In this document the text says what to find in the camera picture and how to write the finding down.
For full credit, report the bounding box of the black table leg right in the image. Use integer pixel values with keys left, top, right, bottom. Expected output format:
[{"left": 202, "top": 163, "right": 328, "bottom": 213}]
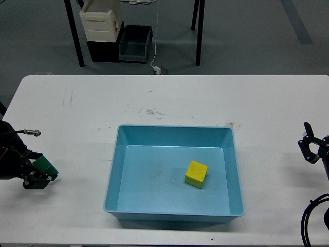
[{"left": 191, "top": 0, "right": 205, "bottom": 66}]

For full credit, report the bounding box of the yellow block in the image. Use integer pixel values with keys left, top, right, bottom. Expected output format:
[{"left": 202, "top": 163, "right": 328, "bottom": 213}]
[{"left": 185, "top": 161, "right": 208, "bottom": 189}]

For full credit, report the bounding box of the black table leg left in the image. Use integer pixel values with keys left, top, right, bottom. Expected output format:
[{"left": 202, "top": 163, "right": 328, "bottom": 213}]
[{"left": 64, "top": 0, "right": 85, "bottom": 67}]

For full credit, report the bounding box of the white power adapter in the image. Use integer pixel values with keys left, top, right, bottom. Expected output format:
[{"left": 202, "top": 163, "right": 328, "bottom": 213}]
[{"left": 153, "top": 66, "right": 161, "bottom": 75}]

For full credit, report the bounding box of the white hanging cable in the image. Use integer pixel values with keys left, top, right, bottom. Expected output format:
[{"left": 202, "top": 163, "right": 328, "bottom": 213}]
[{"left": 150, "top": 0, "right": 159, "bottom": 68}]

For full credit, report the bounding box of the cream plastic crate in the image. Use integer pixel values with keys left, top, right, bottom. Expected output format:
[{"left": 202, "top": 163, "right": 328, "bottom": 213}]
[{"left": 80, "top": 0, "right": 123, "bottom": 43}]

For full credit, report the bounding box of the white cable bundle on floor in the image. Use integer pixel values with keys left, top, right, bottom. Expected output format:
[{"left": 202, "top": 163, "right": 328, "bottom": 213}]
[{"left": 120, "top": 0, "right": 156, "bottom": 6}]

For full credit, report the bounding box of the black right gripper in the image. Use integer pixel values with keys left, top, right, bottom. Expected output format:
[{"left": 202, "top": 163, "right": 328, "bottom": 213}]
[{"left": 298, "top": 122, "right": 329, "bottom": 178}]

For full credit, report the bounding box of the black table leg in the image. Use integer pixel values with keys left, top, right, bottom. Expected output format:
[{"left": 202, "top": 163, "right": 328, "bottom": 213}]
[
  {"left": 64, "top": 0, "right": 85, "bottom": 67},
  {"left": 191, "top": 0, "right": 205, "bottom": 66}
]

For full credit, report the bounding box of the green block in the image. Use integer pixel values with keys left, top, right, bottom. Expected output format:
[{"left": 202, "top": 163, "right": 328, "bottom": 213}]
[{"left": 32, "top": 155, "right": 59, "bottom": 176}]

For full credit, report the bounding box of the dark grey storage bin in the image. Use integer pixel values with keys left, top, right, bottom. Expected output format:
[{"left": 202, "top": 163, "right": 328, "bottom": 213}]
[{"left": 119, "top": 25, "right": 153, "bottom": 63}]

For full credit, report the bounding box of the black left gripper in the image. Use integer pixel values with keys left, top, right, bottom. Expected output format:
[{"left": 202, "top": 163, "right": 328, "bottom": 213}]
[{"left": 1, "top": 148, "right": 58, "bottom": 189}]

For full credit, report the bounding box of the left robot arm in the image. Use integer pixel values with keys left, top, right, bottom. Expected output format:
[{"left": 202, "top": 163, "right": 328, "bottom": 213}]
[{"left": 1, "top": 120, "right": 59, "bottom": 189}]

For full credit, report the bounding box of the black crate under cream crate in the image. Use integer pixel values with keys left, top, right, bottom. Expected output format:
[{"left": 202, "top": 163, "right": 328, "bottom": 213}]
[{"left": 86, "top": 23, "right": 125, "bottom": 63}]

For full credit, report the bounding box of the light blue plastic box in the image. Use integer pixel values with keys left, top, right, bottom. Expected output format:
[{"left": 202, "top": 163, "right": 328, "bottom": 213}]
[{"left": 104, "top": 125, "right": 245, "bottom": 223}]

